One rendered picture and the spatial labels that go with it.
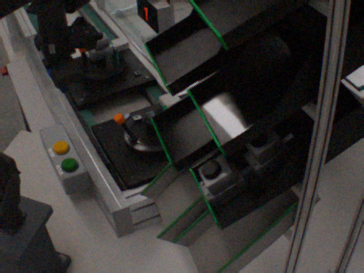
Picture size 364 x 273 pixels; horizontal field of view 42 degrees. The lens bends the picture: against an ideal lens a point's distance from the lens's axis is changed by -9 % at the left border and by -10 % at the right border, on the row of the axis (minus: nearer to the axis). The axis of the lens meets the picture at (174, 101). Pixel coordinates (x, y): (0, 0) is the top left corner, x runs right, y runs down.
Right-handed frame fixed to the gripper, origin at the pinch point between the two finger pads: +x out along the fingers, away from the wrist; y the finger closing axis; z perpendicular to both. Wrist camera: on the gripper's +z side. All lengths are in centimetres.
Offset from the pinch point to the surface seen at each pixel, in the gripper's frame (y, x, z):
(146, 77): 29, 28, 29
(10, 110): 172, 125, -6
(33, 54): 63, 29, 3
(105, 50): 36.9, 20.6, 20.7
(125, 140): 5.4, 26.5, 13.3
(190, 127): -21.2, 4.1, 17.2
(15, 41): 87, 35, -1
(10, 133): 150, 125, -11
